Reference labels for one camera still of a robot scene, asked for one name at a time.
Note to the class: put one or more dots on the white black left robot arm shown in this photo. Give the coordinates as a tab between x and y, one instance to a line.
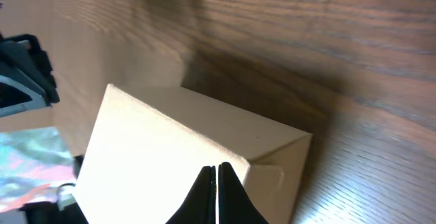
27	82

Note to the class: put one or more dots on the brown cardboard box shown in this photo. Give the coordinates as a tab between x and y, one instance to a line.
149	144

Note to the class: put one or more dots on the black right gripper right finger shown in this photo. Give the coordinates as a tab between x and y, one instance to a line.
235	207

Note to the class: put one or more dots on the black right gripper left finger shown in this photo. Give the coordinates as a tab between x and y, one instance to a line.
199	204

